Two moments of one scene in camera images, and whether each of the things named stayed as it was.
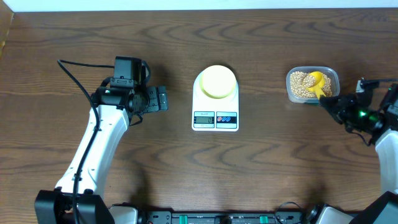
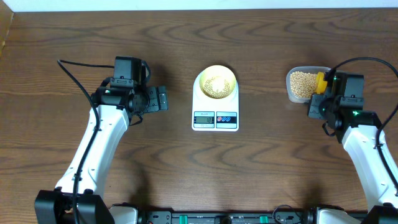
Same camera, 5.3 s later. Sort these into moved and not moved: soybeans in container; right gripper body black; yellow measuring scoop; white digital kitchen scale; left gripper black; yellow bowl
Moved: yellow measuring scoop; right gripper body black
Not moved: white digital kitchen scale; yellow bowl; left gripper black; soybeans in container
